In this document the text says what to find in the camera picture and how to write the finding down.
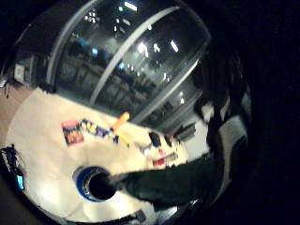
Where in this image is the orange cylinder tube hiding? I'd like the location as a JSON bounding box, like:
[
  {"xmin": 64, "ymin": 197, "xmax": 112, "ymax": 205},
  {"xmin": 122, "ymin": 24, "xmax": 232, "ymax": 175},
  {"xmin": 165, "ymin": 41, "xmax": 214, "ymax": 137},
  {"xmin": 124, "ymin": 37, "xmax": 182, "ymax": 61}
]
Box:
[{"xmin": 111, "ymin": 112, "xmax": 130, "ymax": 132}]

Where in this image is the blue round cup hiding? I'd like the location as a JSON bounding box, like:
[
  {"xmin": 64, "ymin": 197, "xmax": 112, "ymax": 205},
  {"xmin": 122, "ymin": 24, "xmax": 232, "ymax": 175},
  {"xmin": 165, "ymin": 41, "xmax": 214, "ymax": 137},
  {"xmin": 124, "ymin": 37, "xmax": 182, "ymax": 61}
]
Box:
[{"xmin": 72, "ymin": 166, "xmax": 117, "ymax": 203}]

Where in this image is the yellow stick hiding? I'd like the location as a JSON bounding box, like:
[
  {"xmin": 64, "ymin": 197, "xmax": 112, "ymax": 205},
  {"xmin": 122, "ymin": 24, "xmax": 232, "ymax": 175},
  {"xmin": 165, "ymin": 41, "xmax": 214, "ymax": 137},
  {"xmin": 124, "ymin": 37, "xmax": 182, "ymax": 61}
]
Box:
[{"xmin": 114, "ymin": 130, "xmax": 131, "ymax": 147}]

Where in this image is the white wall sign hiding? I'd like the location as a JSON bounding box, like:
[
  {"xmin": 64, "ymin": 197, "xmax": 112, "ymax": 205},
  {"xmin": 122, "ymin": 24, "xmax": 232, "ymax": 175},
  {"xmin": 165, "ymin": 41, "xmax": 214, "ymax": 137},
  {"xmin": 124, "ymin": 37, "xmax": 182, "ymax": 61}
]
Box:
[{"xmin": 13, "ymin": 64, "xmax": 25, "ymax": 83}]

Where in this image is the red small packet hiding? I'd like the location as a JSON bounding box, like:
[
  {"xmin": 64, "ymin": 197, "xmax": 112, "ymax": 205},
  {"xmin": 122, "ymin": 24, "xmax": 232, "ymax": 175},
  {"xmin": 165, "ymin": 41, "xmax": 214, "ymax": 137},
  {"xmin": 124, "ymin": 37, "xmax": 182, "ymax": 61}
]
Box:
[{"xmin": 152, "ymin": 157, "xmax": 167, "ymax": 168}]

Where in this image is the grey small item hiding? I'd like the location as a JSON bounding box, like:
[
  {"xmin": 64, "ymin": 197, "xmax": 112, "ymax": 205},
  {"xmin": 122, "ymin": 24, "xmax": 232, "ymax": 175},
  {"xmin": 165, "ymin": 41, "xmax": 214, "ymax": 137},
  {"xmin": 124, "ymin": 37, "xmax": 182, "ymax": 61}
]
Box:
[{"xmin": 136, "ymin": 142, "xmax": 154, "ymax": 156}]

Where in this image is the dark small item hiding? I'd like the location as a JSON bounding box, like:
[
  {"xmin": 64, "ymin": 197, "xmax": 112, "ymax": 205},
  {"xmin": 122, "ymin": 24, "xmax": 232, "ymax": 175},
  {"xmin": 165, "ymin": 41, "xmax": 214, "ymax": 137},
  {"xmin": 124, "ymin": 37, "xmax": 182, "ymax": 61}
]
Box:
[{"xmin": 164, "ymin": 133, "xmax": 174, "ymax": 148}]

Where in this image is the black small box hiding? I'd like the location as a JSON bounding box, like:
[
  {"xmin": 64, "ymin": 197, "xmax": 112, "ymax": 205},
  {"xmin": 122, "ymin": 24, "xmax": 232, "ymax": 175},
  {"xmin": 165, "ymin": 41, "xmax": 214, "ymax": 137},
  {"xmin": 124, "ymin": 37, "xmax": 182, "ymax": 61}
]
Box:
[{"xmin": 148, "ymin": 131, "xmax": 162, "ymax": 148}]

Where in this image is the the person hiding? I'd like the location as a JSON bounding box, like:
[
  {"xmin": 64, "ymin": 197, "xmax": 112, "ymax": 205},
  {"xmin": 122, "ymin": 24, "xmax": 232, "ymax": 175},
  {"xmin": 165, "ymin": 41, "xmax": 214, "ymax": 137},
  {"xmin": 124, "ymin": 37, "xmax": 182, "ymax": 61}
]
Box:
[{"xmin": 193, "ymin": 37, "xmax": 253, "ymax": 201}]

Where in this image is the blue packet with yellow print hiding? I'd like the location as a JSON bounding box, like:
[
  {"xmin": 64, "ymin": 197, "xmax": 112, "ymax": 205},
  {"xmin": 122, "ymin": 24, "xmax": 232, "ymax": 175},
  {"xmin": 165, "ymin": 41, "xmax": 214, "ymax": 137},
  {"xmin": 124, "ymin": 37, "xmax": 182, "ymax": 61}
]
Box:
[{"xmin": 79, "ymin": 118, "xmax": 120, "ymax": 144}]

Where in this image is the black flat device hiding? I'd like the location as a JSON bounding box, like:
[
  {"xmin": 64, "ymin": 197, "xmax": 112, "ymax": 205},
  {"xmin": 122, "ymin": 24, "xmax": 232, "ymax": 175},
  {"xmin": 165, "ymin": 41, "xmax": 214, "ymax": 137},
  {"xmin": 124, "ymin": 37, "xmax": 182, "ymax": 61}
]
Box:
[{"xmin": 173, "ymin": 122, "xmax": 197, "ymax": 143}]

